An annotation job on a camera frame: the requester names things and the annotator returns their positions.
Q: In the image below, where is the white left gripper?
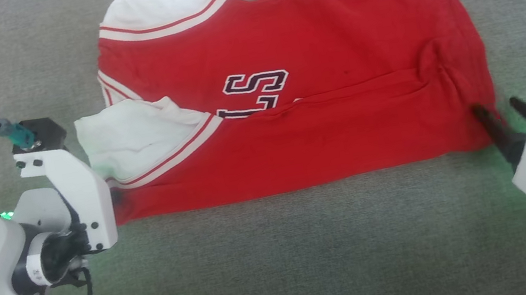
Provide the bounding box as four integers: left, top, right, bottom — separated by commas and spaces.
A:
13, 138, 122, 264

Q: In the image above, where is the red and white jersey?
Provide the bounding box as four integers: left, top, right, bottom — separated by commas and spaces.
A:
52, 0, 509, 230

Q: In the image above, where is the teal cable connector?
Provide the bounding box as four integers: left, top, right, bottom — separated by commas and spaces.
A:
0, 114, 37, 152

